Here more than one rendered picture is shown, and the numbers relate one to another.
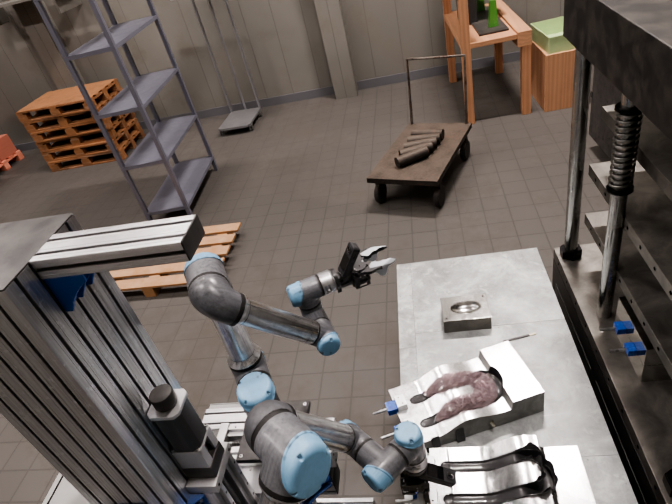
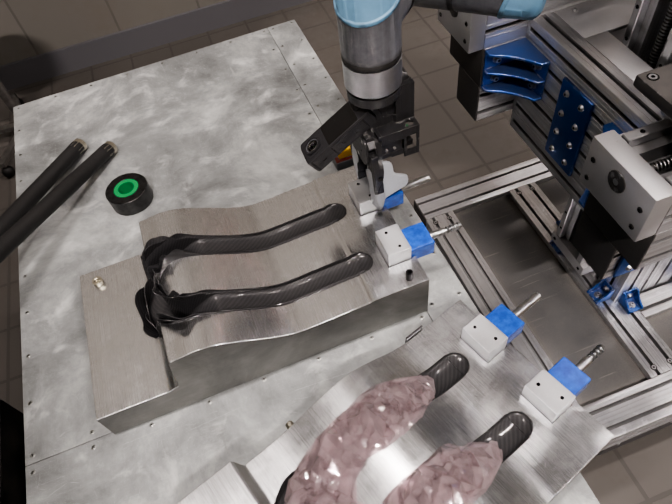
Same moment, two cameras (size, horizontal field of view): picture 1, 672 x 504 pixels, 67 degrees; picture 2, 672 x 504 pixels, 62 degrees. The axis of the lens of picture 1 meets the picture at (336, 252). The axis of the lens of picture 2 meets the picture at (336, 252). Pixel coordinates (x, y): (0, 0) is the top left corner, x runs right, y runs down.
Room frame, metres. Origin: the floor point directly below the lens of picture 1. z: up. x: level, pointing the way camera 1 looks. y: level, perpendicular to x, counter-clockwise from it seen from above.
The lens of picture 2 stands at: (1.32, -0.40, 1.57)
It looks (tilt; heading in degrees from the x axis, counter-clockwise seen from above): 53 degrees down; 154
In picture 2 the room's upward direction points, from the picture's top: 10 degrees counter-clockwise
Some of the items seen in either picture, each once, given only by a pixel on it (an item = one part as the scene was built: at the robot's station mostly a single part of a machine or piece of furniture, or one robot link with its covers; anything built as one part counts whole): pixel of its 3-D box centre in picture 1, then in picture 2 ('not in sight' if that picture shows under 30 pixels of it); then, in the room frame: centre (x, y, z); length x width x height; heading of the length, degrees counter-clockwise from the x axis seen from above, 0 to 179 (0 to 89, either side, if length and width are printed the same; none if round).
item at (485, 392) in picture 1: (461, 389); (387, 470); (1.17, -0.31, 0.90); 0.26 x 0.18 x 0.08; 94
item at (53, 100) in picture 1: (84, 124); not in sight; (7.43, 2.95, 0.44); 1.20 x 0.83 x 0.89; 75
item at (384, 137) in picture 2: (414, 473); (380, 117); (0.82, -0.05, 1.05); 0.09 x 0.08 x 0.12; 77
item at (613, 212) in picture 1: (611, 255); not in sight; (1.43, -1.01, 1.10); 0.05 x 0.05 x 1.30
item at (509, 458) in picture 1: (498, 474); (248, 263); (0.82, -0.30, 0.92); 0.35 x 0.16 x 0.09; 77
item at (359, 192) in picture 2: (416, 500); (392, 191); (0.82, -0.04, 0.89); 0.13 x 0.05 x 0.05; 77
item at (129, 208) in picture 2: not in sight; (129, 194); (0.45, -0.39, 0.82); 0.08 x 0.08 x 0.04
